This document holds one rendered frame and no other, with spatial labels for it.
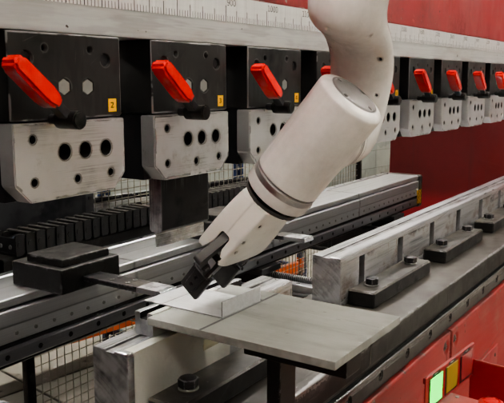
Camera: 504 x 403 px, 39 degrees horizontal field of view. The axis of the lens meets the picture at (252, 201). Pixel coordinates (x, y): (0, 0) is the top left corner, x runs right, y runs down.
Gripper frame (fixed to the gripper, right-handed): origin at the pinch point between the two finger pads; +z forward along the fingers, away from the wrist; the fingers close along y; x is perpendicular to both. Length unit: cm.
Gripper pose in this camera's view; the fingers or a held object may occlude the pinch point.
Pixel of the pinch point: (210, 277)
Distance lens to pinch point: 96.2
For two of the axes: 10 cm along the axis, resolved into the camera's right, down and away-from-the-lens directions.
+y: -5.5, 1.4, -8.2
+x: 6.4, 7.1, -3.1
